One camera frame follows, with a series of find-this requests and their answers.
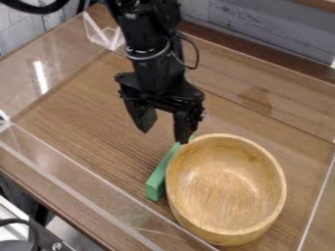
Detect brown wooden bowl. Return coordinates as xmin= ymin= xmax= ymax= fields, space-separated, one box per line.
xmin=166 ymin=133 xmax=289 ymax=246

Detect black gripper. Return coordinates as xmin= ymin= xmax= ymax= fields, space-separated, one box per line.
xmin=114 ymin=55 xmax=206 ymax=144

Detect green rectangular block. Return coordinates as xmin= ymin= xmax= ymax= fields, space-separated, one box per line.
xmin=146 ymin=142 xmax=182 ymax=202

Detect black cable lower left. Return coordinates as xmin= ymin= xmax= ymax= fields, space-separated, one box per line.
xmin=0 ymin=218 xmax=43 ymax=251

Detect clear acrylic corner bracket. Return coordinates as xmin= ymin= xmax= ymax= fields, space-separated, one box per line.
xmin=83 ymin=12 xmax=126 ymax=51

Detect clear acrylic barrier walls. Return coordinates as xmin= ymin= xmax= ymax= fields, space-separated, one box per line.
xmin=0 ymin=18 xmax=335 ymax=251

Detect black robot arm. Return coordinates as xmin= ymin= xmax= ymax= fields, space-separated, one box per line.
xmin=106 ymin=0 xmax=205 ymax=144

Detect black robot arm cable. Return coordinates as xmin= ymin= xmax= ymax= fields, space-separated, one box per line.
xmin=170 ymin=30 xmax=201 ymax=71

